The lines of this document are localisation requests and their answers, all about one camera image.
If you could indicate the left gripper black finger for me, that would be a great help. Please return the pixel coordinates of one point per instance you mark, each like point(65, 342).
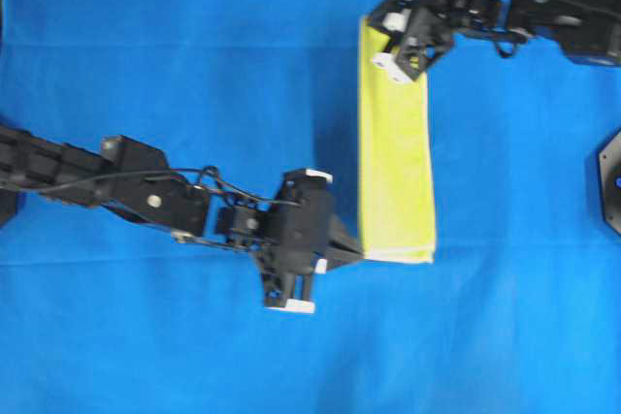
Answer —
point(336, 258)
point(340, 238)

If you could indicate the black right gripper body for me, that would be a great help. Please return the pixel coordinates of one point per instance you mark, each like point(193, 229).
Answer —
point(420, 32)

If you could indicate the blue table cloth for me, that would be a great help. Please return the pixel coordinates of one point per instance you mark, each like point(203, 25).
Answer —
point(519, 313)

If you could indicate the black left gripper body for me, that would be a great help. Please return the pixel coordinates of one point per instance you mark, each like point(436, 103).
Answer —
point(295, 230)

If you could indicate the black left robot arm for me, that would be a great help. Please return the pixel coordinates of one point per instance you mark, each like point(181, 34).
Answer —
point(134, 181)

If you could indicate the yellow-green towel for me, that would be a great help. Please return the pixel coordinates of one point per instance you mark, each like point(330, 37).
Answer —
point(396, 199)

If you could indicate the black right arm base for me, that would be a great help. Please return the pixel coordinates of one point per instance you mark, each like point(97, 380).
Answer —
point(608, 173)

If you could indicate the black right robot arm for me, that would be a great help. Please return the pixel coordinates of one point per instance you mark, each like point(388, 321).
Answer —
point(586, 31)

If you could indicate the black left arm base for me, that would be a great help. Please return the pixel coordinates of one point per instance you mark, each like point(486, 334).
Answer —
point(10, 204)

